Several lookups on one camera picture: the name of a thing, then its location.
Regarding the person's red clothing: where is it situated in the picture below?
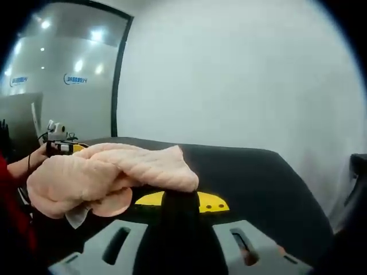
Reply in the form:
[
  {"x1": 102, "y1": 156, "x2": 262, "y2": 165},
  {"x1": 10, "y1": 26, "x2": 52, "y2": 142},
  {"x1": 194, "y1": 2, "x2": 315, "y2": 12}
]
[{"x1": 0, "y1": 153, "x2": 38, "y2": 260}]

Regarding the black table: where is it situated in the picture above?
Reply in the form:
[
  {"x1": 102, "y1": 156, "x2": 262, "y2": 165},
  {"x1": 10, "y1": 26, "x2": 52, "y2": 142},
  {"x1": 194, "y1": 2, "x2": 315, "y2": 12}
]
[{"x1": 36, "y1": 136, "x2": 335, "y2": 275}]

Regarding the black door frame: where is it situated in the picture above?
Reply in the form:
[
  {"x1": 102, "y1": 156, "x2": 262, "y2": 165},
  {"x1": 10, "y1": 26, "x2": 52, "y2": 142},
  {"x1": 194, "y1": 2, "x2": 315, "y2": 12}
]
[{"x1": 110, "y1": 2, "x2": 135, "y2": 138}]

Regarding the pink towel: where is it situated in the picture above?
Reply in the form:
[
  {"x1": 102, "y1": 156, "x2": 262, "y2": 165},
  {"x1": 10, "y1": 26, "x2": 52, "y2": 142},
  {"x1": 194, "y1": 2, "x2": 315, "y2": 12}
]
[{"x1": 26, "y1": 142, "x2": 200, "y2": 230}]

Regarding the person's left hand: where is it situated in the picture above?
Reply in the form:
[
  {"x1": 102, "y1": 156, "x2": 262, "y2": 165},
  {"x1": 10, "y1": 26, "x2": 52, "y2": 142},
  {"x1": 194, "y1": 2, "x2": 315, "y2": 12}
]
[{"x1": 28, "y1": 144, "x2": 52, "y2": 170}]

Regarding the grey computer monitor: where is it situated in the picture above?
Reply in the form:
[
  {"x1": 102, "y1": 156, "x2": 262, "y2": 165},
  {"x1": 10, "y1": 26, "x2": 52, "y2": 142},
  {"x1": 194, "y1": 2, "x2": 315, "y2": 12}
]
[{"x1": 0, "y1": 92, "x2": 44, "y2": 161}]

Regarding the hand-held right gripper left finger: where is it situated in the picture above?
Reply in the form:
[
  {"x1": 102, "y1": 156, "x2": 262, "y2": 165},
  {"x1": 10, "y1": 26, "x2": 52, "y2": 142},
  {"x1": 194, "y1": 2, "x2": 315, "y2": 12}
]
[{"x1": 48, "y1": 190, "x2": 181, "y2": 275}]

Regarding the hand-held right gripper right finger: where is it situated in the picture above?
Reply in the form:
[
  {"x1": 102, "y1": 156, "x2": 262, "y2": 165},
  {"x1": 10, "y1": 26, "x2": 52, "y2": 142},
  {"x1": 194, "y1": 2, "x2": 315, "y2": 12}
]
[{"x1": 179, "y1": 190, "x2": 314, "y2": 275}]

